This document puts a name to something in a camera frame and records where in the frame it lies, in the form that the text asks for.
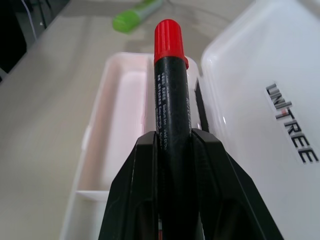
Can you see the black marker with red cap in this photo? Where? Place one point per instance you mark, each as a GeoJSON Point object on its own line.
{"type": "Point", "coordinates": [170, 105]}

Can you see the white plastic pencil case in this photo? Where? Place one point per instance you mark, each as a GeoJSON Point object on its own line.
{"type": "Point", "coordinates": [250, 82]}

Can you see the green capped marker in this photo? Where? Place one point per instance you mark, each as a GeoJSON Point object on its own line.
{"type": "Point", "coordinates": [130, 17]}

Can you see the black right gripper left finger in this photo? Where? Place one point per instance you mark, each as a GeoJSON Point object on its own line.
{"type": "Point", "coordinates": [130, 190]}

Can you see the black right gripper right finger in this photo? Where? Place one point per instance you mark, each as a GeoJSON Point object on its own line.
{"type": "Point", "coordinates": [225, 190]}

